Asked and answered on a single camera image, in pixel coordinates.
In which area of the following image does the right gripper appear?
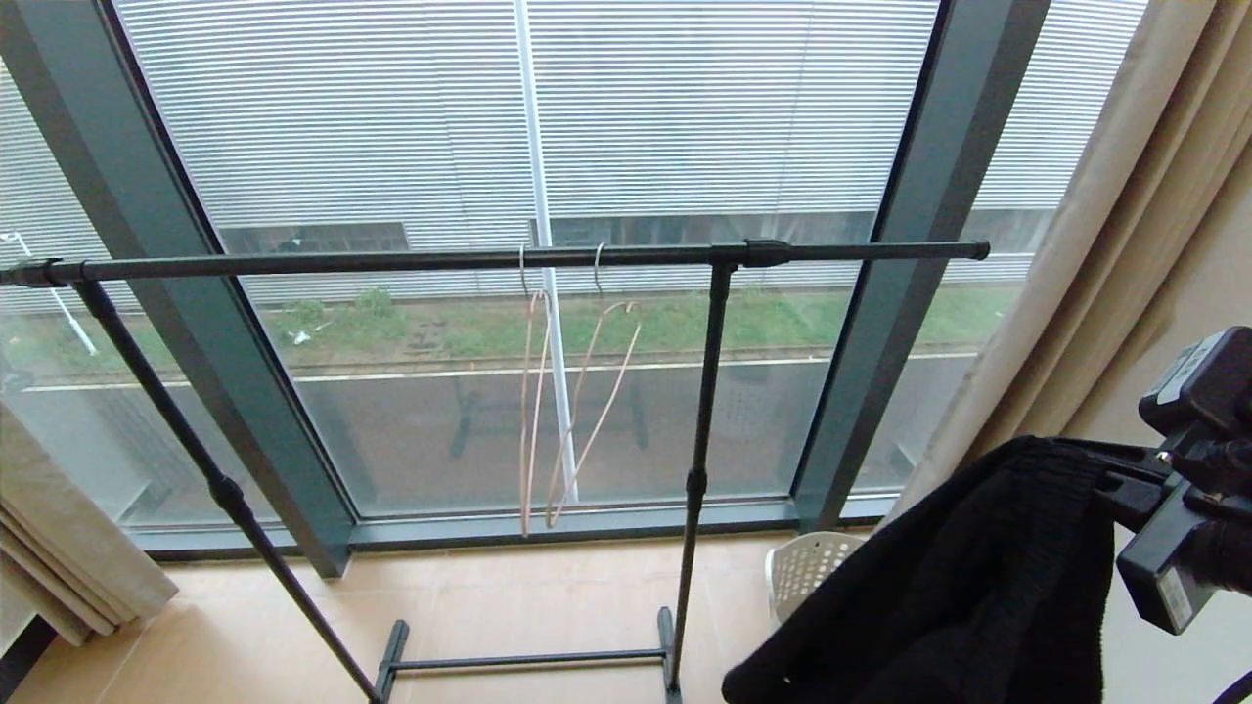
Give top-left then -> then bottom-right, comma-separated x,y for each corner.
1117,484 -> 1252,637

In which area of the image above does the black garment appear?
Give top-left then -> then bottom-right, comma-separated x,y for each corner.
722,435 -> 1116,704

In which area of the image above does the pink clothes hanger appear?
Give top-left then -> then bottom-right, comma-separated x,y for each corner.
518,244 -> 556,537
545,242 -> 644,529

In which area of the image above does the white laundry basket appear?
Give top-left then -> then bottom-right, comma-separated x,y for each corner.
765,531 -> 867,627

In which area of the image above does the black clothes rack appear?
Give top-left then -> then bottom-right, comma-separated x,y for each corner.
0,238 -> 991,704

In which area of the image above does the beige curtain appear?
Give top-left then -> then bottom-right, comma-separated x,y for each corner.
885,0 -> 1252,519
0,401 -> 180,646

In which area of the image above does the window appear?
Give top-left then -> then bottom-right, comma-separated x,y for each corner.
0,0 -> 1150,578

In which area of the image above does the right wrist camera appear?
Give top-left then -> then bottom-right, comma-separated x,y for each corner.
1138,326 -> 1252,438

